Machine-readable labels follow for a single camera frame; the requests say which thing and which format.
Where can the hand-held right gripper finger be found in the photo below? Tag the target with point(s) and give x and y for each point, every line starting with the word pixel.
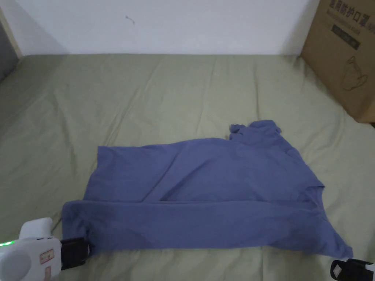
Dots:
pixel 342 270

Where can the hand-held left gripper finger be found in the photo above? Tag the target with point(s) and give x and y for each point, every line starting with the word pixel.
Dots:
pixel 89 250

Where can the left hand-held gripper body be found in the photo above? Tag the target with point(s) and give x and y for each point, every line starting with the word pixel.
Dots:
pixel 27 254

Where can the blue shirt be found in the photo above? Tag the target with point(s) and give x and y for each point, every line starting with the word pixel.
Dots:
pixel 205 187

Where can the bed with pale green sheet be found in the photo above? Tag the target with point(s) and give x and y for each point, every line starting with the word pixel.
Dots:
pixel 123 96

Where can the brown cardboard carton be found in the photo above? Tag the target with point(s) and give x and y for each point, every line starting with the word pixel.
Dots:
pixel 342 52

